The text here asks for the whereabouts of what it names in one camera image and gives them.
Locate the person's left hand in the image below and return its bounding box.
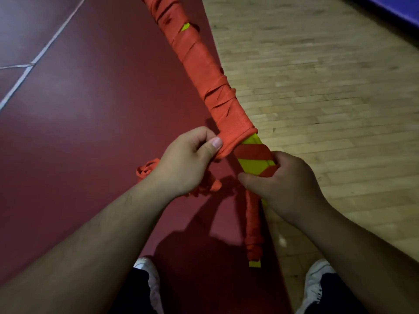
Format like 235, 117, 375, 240
147, 126, 224, 198

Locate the person's right hand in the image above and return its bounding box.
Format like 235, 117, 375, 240
237, 150, 328, 226

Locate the person's right forearm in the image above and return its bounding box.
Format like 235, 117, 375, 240
294, 202, 419, 314

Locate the person's left forearm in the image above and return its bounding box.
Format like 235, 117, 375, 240
0, 179, 174, 314

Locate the white right shoe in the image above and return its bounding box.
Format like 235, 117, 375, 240
295, 259, 337, 314

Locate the white shoe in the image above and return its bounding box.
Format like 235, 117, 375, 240
133, 257, 164, 314
295, 259, 337, 314

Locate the white left shoe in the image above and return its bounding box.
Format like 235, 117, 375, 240
133, 257, 164, 314

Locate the black right trouser leg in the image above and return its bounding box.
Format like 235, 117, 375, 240
306, 273, 371, 314

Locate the black trouser leg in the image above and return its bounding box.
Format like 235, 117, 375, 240
110, 268, 155, 314
306, 273, 371, 314

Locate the black left trouser leg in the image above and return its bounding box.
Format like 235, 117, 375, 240
110, 268, 155, 314

